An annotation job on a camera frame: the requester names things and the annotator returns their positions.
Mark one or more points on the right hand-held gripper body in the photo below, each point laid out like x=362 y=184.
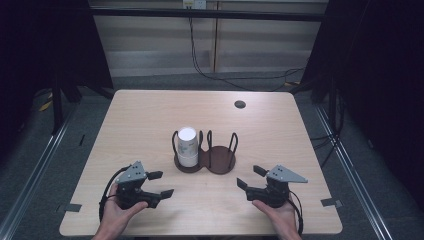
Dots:
x=276 y=193

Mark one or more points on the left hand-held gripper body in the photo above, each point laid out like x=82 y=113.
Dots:
x=131 y=175

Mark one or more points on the brown cup holder with black rods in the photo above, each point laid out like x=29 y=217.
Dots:
x=220 y=160

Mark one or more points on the stack of white paper cups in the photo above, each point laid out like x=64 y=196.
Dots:
x=187 y=150

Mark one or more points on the person's right hand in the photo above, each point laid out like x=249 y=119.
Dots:
x=283 y=216

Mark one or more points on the person's left hand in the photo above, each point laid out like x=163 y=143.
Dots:
x=116 y=215

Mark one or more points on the grey tape strip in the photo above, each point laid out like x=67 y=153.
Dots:
x=71 y=207
x=331 y=202

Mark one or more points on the small black floor tape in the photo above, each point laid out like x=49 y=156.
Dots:
x=81 y=140

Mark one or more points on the black metal stand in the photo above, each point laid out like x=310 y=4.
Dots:
x=57 y=106
x=333 y=110

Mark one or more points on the yellow floor tape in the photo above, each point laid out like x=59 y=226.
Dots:
x=45 y=106

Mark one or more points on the black curtain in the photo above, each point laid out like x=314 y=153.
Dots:
x=40 y=50
x=383 y=83

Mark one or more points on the black horizontal bar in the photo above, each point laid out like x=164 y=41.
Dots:
x=200 y=14

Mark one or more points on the metal floor rail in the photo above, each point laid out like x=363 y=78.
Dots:
x=353 y=173
x=40 y=166

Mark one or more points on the white wall outlet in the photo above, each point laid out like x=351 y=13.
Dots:
x=196 y=4

